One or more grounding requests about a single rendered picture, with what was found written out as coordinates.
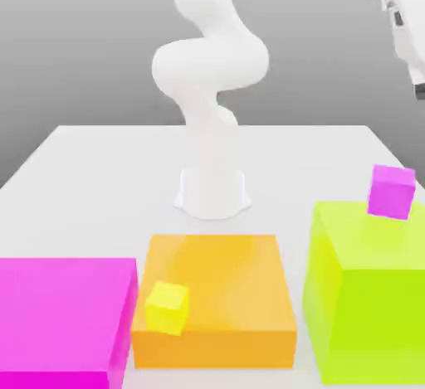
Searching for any large orange box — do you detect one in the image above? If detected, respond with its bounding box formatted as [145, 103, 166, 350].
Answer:
[130, 234, 298, 370]

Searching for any large magenta box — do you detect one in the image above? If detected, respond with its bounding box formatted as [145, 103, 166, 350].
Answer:
[0, 257, 139, 389]

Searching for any small purple cube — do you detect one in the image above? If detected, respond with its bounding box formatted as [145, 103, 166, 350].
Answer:
[366, 163, 417, 221]

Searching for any small yellow cube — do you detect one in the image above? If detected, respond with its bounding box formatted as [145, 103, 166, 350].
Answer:
[144, 280, 190, 337]

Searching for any large lime green box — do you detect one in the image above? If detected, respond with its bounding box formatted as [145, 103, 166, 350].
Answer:
[301, 200, 425, 386]

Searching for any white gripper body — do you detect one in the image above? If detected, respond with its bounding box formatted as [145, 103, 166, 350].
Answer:
[391, 0, 425, 69]

